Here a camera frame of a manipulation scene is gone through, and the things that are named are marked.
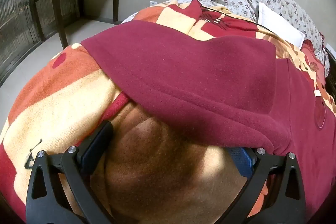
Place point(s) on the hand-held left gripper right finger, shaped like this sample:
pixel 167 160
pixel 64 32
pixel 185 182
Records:
pixel 242 161

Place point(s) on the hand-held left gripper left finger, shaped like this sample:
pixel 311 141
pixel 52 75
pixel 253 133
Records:
pixel 90 153

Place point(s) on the maroon fleece garment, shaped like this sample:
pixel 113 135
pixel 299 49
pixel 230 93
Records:
pixel 199 77

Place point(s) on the red and yellow printed blanket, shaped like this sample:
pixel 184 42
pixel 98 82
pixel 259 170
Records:
pixel 63 92

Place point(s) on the red pillow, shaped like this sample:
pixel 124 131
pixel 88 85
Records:
pixel 312 61

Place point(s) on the white pillow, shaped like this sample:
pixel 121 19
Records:
pixel 278 24

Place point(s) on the metal window grille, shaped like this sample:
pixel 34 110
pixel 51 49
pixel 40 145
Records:
pixel 15 19

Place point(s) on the white wall socket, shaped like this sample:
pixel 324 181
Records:
pixel 153 3

